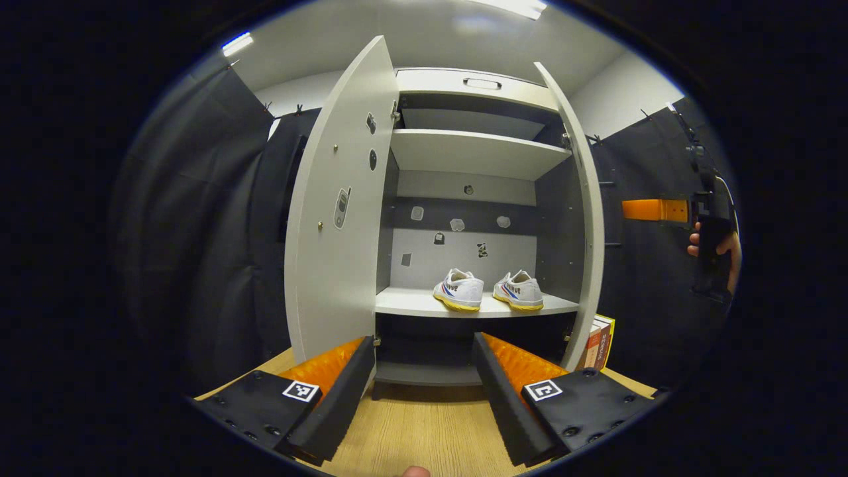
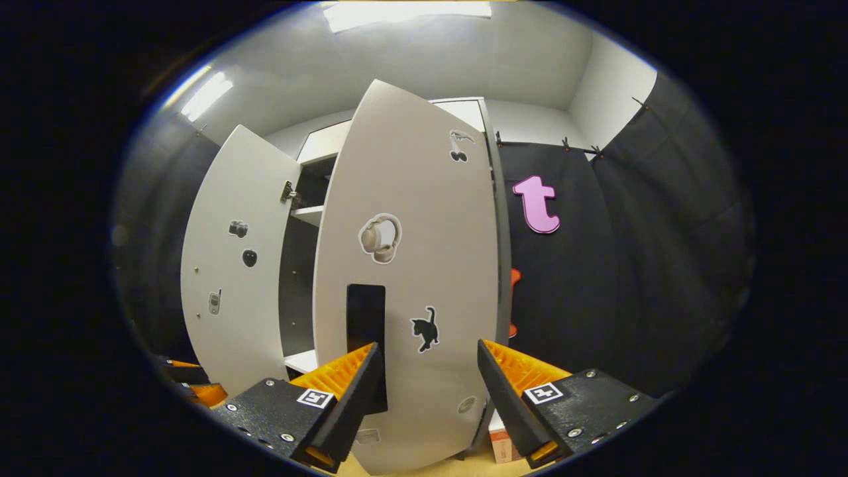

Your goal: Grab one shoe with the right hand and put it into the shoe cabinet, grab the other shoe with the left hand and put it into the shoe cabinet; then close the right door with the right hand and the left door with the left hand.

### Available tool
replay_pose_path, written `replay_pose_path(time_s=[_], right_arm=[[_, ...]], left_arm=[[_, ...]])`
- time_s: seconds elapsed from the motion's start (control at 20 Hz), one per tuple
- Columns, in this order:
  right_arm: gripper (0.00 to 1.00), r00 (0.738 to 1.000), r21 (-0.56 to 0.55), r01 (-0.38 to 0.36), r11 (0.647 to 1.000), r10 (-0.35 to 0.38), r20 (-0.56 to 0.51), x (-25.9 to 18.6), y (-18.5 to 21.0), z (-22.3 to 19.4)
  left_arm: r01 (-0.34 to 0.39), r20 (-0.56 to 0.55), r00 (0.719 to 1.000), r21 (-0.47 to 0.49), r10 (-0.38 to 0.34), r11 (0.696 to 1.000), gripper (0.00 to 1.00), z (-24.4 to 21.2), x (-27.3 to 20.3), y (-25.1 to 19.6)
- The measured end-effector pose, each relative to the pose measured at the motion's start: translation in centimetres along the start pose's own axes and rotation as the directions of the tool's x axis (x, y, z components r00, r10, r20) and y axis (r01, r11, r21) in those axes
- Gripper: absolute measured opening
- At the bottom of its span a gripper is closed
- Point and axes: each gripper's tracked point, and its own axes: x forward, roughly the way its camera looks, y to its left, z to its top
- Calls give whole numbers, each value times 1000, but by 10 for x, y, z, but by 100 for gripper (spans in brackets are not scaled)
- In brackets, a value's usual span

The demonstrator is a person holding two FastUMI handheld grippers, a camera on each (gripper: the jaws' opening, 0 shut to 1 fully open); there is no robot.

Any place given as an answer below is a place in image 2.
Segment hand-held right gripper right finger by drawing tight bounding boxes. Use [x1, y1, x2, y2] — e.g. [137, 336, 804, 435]
[477, 339, 663, 470]

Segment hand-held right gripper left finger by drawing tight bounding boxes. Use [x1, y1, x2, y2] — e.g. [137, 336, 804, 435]
[211, 342, 386, 474]

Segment white shoe cabinet door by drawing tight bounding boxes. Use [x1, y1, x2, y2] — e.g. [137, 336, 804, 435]
[313, 79, 511, 475]
[180, 125, 302, 398]

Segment white shoe cabinet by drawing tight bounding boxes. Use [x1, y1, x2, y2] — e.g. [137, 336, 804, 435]
[278, 97, 514, 461]

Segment orange white carton box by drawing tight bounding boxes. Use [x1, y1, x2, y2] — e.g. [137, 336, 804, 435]
[488, 409, 524, 464]

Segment black backdrop cloth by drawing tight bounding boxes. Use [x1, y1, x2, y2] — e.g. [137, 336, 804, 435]
[113, 70, 756, 398]

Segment ceiling light strip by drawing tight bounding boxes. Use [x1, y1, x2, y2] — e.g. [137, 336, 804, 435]
[180, 70, 234, 122]

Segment ceiling light panel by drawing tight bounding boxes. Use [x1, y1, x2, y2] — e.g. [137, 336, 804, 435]
[323, 0, 494, 34]

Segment black door handle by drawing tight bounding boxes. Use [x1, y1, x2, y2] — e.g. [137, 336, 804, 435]
[346, 284, 388, 415]

